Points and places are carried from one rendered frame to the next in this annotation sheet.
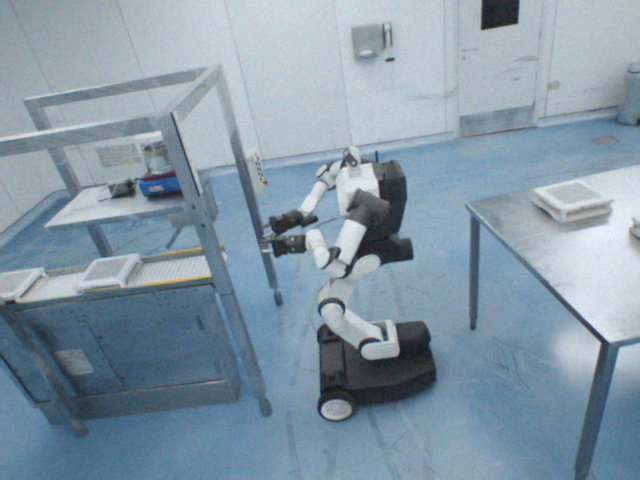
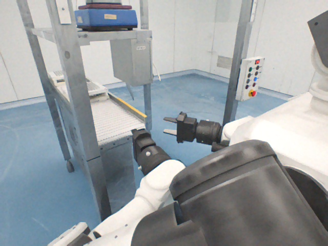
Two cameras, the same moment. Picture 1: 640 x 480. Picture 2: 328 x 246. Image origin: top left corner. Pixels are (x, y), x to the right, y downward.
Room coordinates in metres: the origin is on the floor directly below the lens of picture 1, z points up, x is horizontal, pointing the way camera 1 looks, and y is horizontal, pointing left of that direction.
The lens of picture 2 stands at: (1.49, -0.25, 1.39)
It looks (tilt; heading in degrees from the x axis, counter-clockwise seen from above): 28 degrees down; 47
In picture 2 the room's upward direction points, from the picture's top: straight up
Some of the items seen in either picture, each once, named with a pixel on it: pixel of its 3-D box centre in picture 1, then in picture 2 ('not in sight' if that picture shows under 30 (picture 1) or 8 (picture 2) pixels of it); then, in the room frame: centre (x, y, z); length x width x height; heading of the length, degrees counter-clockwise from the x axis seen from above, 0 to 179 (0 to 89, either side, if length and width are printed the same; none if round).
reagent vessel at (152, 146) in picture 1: (157, 148); not in sight; (1.94, 0.59, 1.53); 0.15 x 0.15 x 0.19
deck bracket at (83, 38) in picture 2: not in sight; (82, 39); (1.77, 0.46, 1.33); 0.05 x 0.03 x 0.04; 174
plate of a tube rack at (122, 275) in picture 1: (107, 271); (84, 89); (1.95, 1.05, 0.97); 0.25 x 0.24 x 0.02; 174
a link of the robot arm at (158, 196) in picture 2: (316, 244); (163, 188); (1.72, 0.00, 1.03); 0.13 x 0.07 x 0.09; 8
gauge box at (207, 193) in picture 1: (189, 202); (130, 59); (2.03, 0.56, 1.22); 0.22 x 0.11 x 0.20; 84
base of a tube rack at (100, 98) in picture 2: (111, 278); (85, 96); (1.95, 1.05, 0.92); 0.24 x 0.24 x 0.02; 84
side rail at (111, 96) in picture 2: (104, 265); (99, 87); (2.10, 1.13, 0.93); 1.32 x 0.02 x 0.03; 84
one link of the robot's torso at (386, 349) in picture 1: (378, 339); not in sight; (1.82, -0.24, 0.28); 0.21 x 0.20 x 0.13; 84
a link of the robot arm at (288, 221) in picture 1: (283, 223); (194, 129); (2.01, 0.14, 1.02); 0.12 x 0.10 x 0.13; 117
